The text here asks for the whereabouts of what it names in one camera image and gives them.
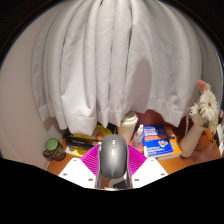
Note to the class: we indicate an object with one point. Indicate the yellow and white book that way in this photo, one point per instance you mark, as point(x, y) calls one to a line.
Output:
point(75, 151)

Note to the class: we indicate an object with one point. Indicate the white and pink flowers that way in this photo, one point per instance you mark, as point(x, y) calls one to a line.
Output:
point(206, 106)

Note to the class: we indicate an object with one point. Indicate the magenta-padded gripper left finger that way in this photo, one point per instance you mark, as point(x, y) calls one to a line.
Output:
point(80, 171)

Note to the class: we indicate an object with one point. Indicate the dark grey computer mouse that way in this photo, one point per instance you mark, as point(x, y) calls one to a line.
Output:
point(114, 156)

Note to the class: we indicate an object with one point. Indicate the white curtain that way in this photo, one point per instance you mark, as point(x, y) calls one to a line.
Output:
point(113, 60)

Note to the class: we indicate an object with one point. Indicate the clear spray bottle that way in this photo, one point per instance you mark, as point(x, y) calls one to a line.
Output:
point(137, 138)

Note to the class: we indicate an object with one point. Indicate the dark mug with green inside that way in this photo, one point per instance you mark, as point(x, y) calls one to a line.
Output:
point(55, 150)

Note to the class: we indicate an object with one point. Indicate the blue book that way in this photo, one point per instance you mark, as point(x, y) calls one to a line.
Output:
point(156, 141)

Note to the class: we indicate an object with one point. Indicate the orange book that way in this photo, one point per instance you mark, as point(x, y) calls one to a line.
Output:
point(176, 146)

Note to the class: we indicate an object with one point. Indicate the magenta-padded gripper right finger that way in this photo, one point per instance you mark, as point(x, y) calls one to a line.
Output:
point(148, 171)

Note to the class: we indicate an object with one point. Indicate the cream tumbler cup with lid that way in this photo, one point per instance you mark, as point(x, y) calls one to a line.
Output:
point(126, 128)

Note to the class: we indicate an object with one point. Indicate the white jug vase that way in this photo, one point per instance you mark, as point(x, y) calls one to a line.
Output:
point(191, 140)

